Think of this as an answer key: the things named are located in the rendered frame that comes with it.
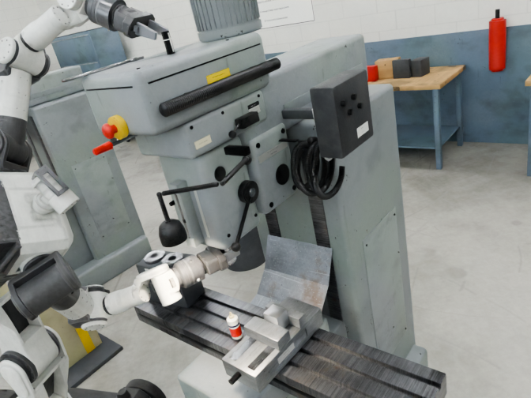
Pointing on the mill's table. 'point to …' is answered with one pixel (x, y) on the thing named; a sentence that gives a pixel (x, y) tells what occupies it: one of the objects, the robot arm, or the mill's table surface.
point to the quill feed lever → (248, 193)
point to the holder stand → (189, 295)
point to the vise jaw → (267, 332)
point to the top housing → (172, 83)
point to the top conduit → (217, 88)
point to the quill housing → (212, 198)
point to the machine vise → (265, 365)
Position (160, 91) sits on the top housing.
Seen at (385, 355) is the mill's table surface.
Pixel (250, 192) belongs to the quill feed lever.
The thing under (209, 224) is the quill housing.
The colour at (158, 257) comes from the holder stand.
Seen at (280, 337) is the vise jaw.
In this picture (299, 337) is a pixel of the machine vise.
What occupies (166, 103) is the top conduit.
